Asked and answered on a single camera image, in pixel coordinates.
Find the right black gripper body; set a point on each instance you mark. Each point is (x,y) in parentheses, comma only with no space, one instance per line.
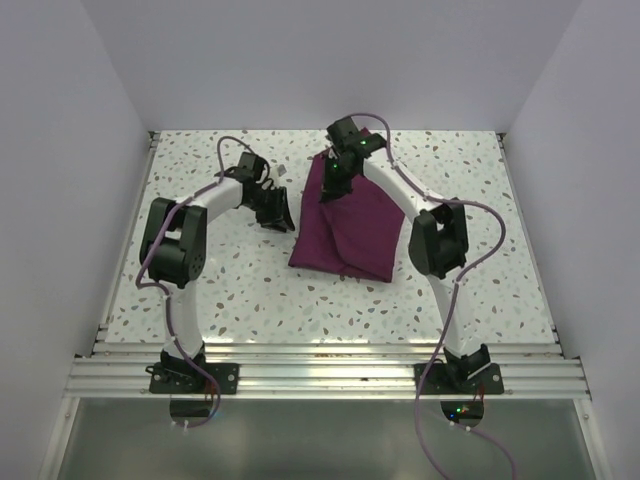
(343,179)

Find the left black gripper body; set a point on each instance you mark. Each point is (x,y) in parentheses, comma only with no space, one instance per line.
(267,205)

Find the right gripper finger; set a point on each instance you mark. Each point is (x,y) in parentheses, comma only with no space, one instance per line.
(328,174)
(331,195)

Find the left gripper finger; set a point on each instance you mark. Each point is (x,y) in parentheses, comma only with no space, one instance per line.
(278,226)
(285,221)

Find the purple cloth mat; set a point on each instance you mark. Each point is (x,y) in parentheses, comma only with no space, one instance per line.
(356,235)

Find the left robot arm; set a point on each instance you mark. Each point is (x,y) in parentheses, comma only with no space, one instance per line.
(173,255)

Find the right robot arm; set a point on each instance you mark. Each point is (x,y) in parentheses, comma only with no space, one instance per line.
(437,247)

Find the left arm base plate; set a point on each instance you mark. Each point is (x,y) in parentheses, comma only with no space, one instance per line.
(182,379)

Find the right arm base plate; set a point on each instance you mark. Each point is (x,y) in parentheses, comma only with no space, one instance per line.
(439,381)

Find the aluminium rail frame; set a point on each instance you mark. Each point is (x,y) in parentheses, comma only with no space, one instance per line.
(303,334)

